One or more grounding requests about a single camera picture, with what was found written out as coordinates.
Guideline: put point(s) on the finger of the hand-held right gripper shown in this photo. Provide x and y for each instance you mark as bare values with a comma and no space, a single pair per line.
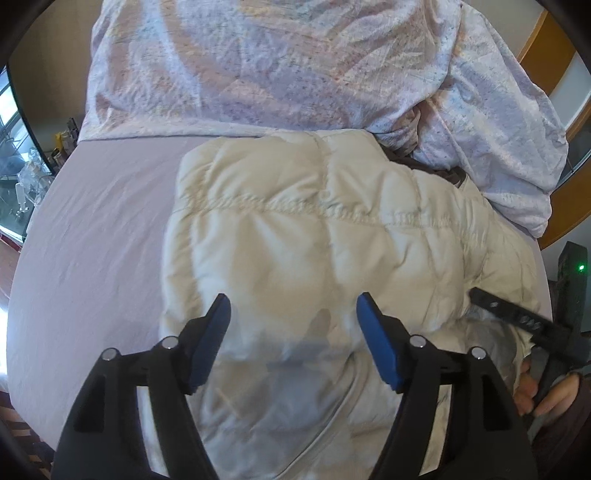
508,311

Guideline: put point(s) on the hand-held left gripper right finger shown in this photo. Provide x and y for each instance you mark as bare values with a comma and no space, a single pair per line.
378,341

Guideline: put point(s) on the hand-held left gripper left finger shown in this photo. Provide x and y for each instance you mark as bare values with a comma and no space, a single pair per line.
210,341

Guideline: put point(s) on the white puffer jacket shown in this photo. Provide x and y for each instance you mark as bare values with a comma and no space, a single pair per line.
300,240

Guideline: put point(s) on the person's right forearm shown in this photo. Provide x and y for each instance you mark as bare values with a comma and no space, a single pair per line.
568,438

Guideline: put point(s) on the person's right hand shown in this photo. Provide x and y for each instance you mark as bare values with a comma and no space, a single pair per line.
526,392

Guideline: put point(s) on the bed with lilac sheet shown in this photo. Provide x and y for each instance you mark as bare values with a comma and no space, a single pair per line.
101,230

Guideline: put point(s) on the striped rug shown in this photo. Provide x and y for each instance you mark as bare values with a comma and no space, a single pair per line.
23,443

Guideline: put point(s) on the wooden headboard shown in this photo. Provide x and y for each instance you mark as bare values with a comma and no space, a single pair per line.
538,41

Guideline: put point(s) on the lilac patterned duvet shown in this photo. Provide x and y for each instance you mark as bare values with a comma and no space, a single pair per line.
277,69

